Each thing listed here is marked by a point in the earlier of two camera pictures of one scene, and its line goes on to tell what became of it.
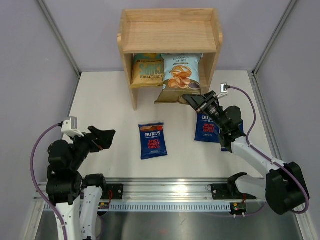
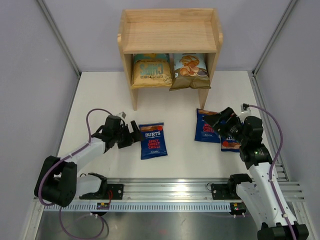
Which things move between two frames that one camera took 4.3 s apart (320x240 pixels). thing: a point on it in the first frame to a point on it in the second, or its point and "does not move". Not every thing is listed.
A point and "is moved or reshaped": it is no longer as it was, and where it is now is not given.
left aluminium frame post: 60,37 does not move
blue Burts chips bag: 207,129 does not move
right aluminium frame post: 288,9 does not move
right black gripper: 200,103 to 230,117
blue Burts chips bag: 152,141 does not move
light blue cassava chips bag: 181,77 is moved or reshaped
